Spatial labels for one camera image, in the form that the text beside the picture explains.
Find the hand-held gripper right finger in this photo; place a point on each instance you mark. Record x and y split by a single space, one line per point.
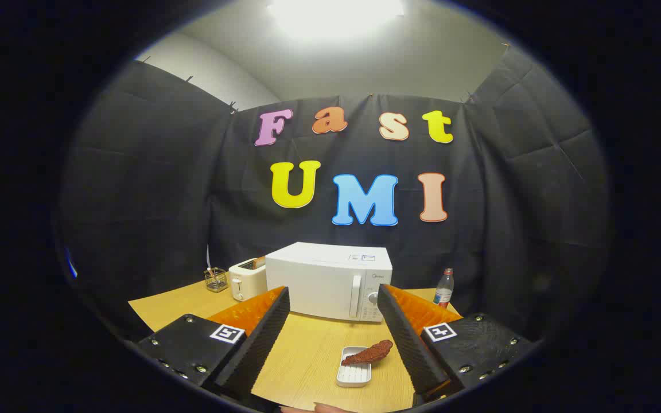
408 338

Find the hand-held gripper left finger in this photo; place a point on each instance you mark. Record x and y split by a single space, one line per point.
261 338

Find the reddish brown meat piece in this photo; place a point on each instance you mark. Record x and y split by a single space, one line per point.
368 353

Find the white toaster oven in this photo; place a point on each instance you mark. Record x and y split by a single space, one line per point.
319 281

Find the white toaster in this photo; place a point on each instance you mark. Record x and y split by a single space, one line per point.
247 281

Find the clear bottle with red label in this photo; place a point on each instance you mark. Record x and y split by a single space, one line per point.
443 292

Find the white ribbed dish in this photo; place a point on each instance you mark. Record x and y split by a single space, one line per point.
353 376

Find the toast slice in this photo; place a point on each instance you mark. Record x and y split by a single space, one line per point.
259 262

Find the black backdrop cloth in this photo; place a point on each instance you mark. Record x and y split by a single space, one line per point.
147 201

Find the ceiling light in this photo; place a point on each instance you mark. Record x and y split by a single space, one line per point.
336 14

